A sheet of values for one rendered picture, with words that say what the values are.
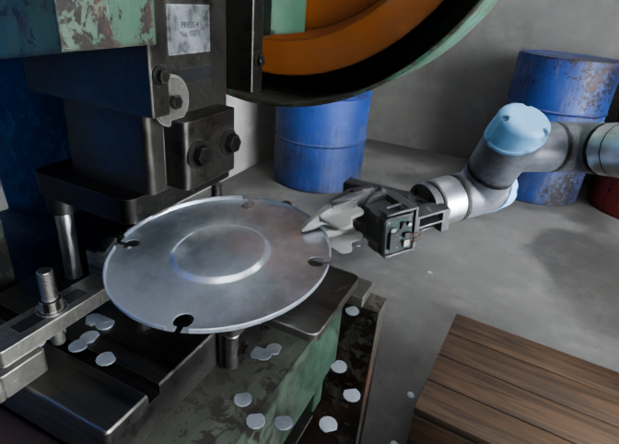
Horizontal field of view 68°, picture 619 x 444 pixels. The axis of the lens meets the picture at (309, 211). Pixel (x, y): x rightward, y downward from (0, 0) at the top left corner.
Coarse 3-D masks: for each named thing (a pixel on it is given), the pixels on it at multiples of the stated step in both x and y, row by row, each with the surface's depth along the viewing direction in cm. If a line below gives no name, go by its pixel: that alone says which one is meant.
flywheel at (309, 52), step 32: (320, 0) 80; (352, 0) 77; (384, 0) 73; (416, 0) 70; (448, 0) 70; (320, 32) 80; (352, 32) 76; (384, 32) 73; (416, 32) 77; (288, 64) 83; (320, 64) 80; (352, 64) 78
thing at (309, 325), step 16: (336, 272) 61; (320, 288) 57; (336, 288) 58; (352, 288) 58; (304, 304) 54; (320, 304) 54; (336, 304) 55; (192, 320) 61; (272, 320) 51; (288, 320) 51; (304, 320) 52; (320, 320) 52; (224, 336) 59; (240, 336) 60; (256, 336) 65; (304, 336) 50; (320, 336) 50; (224, 352) 60; (240, 352) 61
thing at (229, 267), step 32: (160, 224) 66; (192, 224) 66; (224, 224) 66; (256, 224) 66; (288, 224) 66; (128, 256) 60; (160, 256) 60; (192, 256) 59; (224, 256) 59; (256, 256) 59; (288, 256) 60; (320, 256) 60; (128, 288) 54; (160, 288) 54; (192, 288) 54; (224, 288) 54; (256, 288) 54; (288, 288) 54; (160, 320) 50; (224, 320) 50; (256, 320) 49
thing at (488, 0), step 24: (480, 0) 62; (432, 24) 82; (456, 24) 81; (408, 48) 86; (432, 48) 67; (336, 72) 93; (360, 72) 91; (384, 72) 89; (408, 72) 77; (240, 96) 85; (264, 96) 86; (288, 96) 88; (312, 96) 87; (336, 96) 80
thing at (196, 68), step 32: (192, 0) 50; (224, 0) 55; (192, 32) 51; (224, 32) 56; (192, 64) 52; (224, 64) 58; (192, 96) 54; (224, 96) 59; (96, 128) 52; (128, 128) 50; (160, 128) 50; (192, 128) 51; (224, 128) 56; (96, 160) 54; (128, 160) 51; (160, 160) 52; (192, 160) 52; (224, 160) 58; (160, 192) 53
